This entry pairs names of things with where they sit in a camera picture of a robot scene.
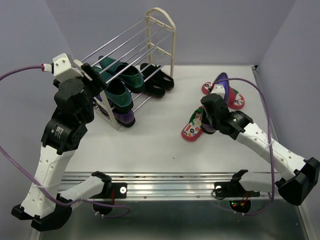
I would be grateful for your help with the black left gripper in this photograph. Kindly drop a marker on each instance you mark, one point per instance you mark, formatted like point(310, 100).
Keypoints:
point(97, 79)

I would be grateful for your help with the pink sandal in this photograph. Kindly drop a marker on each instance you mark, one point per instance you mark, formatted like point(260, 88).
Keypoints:
point(193, 130)
point(236, 100)

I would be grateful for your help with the purple loafer one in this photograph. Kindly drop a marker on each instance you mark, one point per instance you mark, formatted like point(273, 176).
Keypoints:
point(126, 119)
point(206, 89)

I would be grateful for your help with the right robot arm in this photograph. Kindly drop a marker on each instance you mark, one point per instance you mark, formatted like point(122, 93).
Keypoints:
point(291, 176)

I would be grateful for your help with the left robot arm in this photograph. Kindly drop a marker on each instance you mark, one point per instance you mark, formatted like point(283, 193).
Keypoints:
point(46, 207)

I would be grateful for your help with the cream metal shoe rack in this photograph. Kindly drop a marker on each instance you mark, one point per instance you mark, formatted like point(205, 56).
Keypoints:
point(151, 40)

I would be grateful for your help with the green loafer front one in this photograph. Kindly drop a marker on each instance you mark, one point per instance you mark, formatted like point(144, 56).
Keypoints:
point(118, 95)

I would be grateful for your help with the green loafer one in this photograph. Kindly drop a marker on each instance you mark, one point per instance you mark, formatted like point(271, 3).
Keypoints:
point(118, 95)
point(128, 74)

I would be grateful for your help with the green loafer rear one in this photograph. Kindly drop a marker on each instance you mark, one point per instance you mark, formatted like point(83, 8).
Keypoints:
point(128, 74)

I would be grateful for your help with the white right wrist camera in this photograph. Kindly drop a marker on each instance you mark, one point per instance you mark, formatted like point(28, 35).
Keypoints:
point(219, 90)

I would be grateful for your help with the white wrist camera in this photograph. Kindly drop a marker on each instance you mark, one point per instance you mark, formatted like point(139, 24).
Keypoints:
point(66, 68)
point(219, 90)

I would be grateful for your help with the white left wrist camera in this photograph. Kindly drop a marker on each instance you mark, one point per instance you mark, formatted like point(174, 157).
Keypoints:
point(66, 68)

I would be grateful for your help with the aluminium mounting rail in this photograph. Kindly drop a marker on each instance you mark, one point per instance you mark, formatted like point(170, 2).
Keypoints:
point(165, 186)

